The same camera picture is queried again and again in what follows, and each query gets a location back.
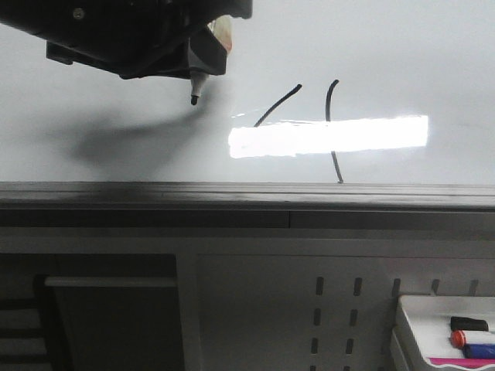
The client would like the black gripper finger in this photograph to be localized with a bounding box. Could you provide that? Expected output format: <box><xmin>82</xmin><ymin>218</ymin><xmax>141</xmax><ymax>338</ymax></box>
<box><xmin>188</xmin><ymin>28</ymin><xmax>227</xmax><ymax>76</ymax></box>

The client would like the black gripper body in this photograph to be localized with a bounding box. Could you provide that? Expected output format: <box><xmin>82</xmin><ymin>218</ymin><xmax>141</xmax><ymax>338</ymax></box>
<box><xmin>1</xmin><ymin>0</ymin><xmax>252</xmax><ymax>80</ymax></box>

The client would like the white whiteboard marker black tip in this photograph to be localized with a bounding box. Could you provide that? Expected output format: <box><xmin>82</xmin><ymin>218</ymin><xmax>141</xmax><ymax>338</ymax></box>
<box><xmin>189</xmin><ymin>15</ymin><xmax>233</xmax><ymax>105</ymax></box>

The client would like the white whiteboard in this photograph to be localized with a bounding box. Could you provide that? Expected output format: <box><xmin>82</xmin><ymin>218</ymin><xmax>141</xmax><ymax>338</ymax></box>
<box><xmin>1</xmin><ymin>1</ymin><xmax>494</xmax><ymax>185</ymax></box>

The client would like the grey aluminium whiteboard tray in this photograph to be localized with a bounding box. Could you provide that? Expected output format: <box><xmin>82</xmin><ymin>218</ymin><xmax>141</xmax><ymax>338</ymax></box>
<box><xmin>1</xmin><ymin>182</ymin><xmax>494</xmax><ymax>231</ymax></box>

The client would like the white slotted pegboard panel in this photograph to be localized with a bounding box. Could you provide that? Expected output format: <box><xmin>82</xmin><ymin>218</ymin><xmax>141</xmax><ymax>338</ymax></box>
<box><xmin>197</xmin><ymin>255</ymin><xmax>494</xmax><ymax>370</ymax></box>

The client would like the white plastic storage bin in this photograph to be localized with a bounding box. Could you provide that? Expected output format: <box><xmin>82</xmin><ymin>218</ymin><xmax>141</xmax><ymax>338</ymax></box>
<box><xmin>391</xmin><ymin>295</ymin><xmax>494</xmax><ymax>370</ymax></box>

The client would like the black marker cap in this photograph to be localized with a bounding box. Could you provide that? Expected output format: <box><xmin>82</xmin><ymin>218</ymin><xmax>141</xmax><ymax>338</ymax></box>
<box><xmin>450</xmin><ymin>316</ymin><xmax>489</xmax><ymax>332</ymax></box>

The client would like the red capped marker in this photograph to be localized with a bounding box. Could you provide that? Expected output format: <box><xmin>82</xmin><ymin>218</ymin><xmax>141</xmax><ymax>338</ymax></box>
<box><xmin>450</xmin><ymin>330</ymin><xmax>495</xmax><ymax>349</ymax></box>

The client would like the blue marker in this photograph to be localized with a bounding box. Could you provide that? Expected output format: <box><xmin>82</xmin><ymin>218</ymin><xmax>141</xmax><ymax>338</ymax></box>
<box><xmin>463</xmin><ymin>344</ymin><xmax>495</xmax><ymax>359</ymax></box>

